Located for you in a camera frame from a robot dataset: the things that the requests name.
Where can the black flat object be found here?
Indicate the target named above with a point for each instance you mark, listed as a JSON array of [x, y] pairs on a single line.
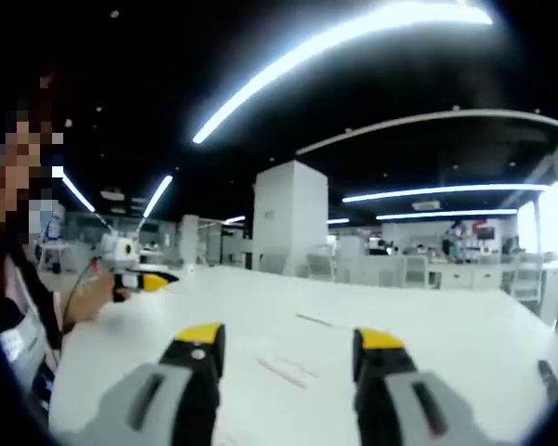
[[549, 377]]

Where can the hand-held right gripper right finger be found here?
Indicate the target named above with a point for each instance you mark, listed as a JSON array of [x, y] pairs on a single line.
[[400, 404]]

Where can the white socket holder cover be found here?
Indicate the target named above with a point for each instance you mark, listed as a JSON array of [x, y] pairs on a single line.
[[286, 371]]

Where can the long curved ceiling light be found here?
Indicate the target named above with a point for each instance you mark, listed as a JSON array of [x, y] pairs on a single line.
[[316, 46]]

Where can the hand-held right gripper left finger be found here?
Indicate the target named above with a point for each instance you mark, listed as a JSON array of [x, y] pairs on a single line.
[[167, 399]]

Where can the person's left hand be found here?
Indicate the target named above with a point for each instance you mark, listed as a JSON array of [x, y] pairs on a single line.
[[90, 297]]

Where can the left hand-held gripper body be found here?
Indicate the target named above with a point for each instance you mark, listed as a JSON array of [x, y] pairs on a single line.
[[118, 253]]

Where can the person's torso in dark clothing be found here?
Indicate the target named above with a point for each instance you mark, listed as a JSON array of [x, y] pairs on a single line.
[[46, 316]]

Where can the long white socket holder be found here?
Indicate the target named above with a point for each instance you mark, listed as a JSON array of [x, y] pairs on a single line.
[[323, 320]]

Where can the short ceiling light strip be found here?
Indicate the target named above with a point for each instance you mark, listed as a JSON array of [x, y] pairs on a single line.
[[79, 194], [158, 195]]

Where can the white cabinet row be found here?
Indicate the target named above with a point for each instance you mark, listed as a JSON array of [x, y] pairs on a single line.
[[451, 276]]

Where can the white office chair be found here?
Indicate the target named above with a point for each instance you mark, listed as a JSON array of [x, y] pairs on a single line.
[[526, 283], [415, 271]]

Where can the white chest-worn device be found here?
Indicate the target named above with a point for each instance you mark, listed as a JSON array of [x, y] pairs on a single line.
[[21, 341]]

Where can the ceiling air conditioner vent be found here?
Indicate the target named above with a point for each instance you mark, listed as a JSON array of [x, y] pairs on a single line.
[[426, 205]]

